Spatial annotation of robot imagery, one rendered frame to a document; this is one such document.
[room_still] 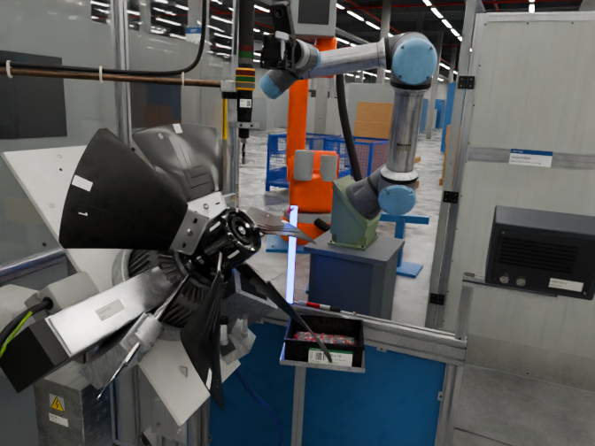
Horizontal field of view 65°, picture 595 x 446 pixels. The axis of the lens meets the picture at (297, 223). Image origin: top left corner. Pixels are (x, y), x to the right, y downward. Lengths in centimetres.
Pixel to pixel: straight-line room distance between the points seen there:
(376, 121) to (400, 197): 759
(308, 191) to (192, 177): 380
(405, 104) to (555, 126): 148
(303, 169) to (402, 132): 340
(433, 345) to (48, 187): 110
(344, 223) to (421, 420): 69
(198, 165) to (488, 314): 221
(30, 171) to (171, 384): 56
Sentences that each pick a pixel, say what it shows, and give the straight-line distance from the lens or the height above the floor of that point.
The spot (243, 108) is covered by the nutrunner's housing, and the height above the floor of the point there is 148.
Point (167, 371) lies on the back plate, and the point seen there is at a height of 92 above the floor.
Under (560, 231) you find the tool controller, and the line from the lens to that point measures 131.
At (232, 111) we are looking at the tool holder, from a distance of 108.
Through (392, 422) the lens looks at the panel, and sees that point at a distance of 165.
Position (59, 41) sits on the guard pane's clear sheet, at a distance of 168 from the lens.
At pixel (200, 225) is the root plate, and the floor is 124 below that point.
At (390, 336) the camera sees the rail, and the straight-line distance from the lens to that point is 148.
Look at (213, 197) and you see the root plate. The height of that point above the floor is 127.
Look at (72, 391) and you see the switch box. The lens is 125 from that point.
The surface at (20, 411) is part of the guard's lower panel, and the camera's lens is 178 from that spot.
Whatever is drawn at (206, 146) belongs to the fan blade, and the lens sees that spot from 119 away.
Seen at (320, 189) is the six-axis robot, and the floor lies 64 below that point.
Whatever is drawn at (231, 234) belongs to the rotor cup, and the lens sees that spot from 98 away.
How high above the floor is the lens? 149
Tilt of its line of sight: 14 degrees down
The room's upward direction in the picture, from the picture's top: 3 degrees clockwise
